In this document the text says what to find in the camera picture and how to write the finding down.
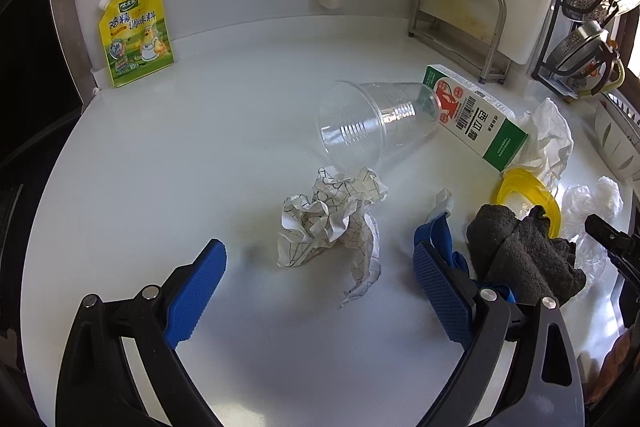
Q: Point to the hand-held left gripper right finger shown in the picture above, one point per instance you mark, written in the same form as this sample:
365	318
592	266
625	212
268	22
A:
442	289

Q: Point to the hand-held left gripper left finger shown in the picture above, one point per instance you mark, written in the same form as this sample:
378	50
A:
200	287

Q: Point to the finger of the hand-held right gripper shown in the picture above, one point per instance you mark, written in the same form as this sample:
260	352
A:
612	239

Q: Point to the clear plastic bag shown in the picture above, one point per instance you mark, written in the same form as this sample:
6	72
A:
595	202

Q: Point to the white tissue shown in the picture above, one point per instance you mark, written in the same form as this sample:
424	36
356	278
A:
550	132

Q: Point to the checked paper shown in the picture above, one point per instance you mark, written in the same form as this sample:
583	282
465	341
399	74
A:
320	217

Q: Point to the red green milk carton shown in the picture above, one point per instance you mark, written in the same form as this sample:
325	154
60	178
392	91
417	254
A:
475	117

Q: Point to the person's right hand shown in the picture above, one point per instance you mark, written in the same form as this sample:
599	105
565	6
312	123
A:
617	357

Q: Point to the grey towel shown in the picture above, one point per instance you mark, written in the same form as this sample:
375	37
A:
520	252

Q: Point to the white leaf pattern bowl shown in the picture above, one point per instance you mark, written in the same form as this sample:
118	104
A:
620	142

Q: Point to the clear plastic cup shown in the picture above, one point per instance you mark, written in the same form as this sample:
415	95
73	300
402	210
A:
370	122

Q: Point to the metal cutting board rack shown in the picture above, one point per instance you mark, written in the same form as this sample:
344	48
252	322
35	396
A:
500	12

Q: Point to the yellow seasoning pouch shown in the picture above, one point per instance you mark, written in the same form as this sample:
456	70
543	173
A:
135	37

